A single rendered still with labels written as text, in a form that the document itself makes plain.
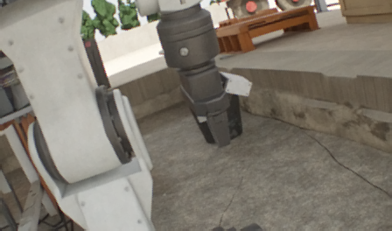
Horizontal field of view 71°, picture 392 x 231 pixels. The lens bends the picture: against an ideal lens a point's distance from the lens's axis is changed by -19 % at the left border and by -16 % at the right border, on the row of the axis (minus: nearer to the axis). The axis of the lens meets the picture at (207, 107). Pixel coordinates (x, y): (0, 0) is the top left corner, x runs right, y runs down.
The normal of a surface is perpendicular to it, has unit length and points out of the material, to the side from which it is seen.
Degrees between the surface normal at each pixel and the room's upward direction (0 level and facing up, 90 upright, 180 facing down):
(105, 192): 60
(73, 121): 86
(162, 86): 90
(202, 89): 101
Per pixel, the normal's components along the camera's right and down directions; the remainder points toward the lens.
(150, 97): 0.37, 0.12
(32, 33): 0.30, 0.32
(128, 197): 0.07, -0.32
